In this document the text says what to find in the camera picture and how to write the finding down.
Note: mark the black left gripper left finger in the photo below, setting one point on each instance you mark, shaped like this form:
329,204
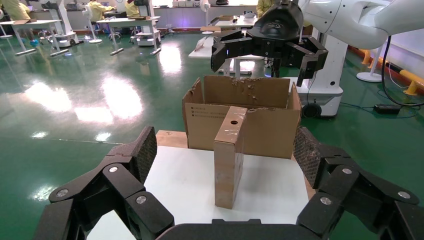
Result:
132,165

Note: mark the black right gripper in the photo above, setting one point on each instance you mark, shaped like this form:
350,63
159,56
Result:
276,30

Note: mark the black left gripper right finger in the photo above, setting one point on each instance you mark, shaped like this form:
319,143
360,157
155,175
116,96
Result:
331,172

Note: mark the small brown cardboard box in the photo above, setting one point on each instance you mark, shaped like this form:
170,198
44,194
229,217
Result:
228,165

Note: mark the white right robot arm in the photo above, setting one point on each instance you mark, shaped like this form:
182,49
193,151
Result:
348,20

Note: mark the big open cardboard box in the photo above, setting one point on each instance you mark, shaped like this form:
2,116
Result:
271,132

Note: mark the black tripod stand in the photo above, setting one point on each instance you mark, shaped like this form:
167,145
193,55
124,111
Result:
276,68

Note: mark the white headset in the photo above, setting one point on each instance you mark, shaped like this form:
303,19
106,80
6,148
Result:
250,14

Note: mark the person in yellow coat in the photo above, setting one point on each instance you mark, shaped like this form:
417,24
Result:
264,8
132,9
97,11
15,10

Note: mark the white work table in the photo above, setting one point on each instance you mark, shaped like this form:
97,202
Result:
129,22
238,23
39,24

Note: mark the small open cardboard tray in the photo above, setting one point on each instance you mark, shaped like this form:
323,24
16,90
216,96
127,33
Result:
226,17

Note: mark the flat cardboard sheet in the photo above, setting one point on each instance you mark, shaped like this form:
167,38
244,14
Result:
24,21
210,28

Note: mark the white table with centre leg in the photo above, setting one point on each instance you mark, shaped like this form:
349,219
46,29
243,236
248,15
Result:
202,53

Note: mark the black power adapter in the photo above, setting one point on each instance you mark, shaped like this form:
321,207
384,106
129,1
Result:
387,109

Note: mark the grey counter cabinet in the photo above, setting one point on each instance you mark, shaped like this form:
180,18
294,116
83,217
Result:
185,16

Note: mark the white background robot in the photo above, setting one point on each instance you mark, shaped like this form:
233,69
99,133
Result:
147,34
64,20

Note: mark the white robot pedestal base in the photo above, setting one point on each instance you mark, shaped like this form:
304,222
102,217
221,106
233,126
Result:
328,66

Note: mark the white pedestal fan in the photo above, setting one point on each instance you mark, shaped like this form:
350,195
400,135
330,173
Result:
95,41
206,6
369,77

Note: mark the yellow black guard rail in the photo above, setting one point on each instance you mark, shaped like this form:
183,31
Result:
412,82

